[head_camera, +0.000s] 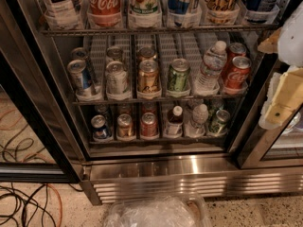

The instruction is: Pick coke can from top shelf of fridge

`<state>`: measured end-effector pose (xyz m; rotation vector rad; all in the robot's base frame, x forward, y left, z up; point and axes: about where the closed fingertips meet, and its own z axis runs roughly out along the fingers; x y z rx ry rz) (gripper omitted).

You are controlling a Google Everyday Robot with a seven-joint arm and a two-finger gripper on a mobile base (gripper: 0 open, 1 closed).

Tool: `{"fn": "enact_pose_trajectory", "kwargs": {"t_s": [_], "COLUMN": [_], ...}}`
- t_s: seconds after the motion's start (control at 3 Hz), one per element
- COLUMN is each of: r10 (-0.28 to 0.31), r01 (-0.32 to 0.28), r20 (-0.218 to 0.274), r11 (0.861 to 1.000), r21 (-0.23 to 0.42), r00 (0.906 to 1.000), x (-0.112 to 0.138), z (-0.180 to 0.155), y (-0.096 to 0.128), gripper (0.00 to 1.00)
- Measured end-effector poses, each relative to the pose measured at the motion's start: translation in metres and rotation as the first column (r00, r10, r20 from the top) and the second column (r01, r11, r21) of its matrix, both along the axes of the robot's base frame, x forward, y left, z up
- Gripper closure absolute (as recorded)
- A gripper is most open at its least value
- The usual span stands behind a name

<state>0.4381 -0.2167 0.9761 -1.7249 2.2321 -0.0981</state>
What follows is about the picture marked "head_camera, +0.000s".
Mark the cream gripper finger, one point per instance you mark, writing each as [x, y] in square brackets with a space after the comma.
[269, 45]
[284, 96]

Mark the clear plastic bag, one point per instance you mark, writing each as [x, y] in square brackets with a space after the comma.
[175, 210]

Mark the blue silver can top shelf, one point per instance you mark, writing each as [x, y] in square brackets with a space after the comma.
[183, 13]

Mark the gold can bottom shelf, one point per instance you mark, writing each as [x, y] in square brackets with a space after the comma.
[125, 126]

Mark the blue silver can shelf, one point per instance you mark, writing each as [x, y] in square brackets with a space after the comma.
[80, 76]
[183, 13]

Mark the red can bottom shelf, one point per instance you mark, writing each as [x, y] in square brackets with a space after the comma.
[148, 125]

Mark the dark blue can top shelf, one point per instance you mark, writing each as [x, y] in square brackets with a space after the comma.
[260, 11]

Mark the white silver can middle shelf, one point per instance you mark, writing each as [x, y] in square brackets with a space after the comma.
[117, 78]

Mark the clear water bottle middle shelf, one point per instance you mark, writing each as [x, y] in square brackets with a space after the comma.
[214, 60]

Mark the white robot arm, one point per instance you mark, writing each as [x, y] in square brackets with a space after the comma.
[290, 41]

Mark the rear blue can middle shelf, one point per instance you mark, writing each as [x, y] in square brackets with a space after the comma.
[80, 53]

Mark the red coke can middle shelf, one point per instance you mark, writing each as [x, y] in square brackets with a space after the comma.
[237, 72]

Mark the red coke can shelf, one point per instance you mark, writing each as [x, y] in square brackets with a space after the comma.
[105, 13]
[237, 72]

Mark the blue can bottom shelf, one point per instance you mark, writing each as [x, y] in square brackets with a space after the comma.
[101, 130]

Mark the green can shelf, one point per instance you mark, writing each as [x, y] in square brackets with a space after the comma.
[219, 121]
[178, 75]

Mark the red coke can top shelf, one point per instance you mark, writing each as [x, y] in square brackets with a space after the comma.
[105, 13]

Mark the stainless steel fridge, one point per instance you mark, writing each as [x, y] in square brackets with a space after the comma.
[244, 159]

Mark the clear water bottle bottom shelf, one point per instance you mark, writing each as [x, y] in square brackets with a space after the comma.
[197, 121]

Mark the rear red coke can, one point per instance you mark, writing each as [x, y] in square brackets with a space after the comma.
[233, 50]

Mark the green can bottom shelf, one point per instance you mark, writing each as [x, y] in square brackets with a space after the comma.
[219, 121]

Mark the white green 7up can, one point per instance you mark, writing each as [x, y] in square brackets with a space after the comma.
[144, 14]

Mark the gold black can top shelf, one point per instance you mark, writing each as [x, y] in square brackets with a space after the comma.
[220, 11]

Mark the blue silver can middle shelf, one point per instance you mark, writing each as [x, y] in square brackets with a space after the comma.
[80, 76]

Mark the clear water bottle shelf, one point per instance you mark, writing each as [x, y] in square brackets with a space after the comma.
[197, 121]
[214, 60]

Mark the white tea can top shelf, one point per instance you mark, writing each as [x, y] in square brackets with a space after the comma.
[63, 14]

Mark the green can middle shelf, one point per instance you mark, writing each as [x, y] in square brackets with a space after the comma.
[178, 75]

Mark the rear white can middle shelf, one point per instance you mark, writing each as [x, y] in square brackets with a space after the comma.
[114, 53]

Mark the brown bottle white cap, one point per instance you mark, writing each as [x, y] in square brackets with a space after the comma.
[174, 121]

